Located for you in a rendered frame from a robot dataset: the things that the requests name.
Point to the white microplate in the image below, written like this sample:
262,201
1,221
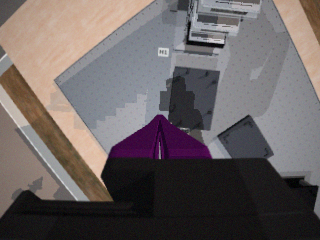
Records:
237,9

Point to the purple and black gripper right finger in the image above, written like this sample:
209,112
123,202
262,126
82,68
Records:
176,144

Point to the grey perforated base plate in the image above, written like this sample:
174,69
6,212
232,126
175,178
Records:
121,84

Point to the grey plate hotel rack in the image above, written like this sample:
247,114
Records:
180,33

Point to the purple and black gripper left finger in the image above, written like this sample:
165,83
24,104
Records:
143,143

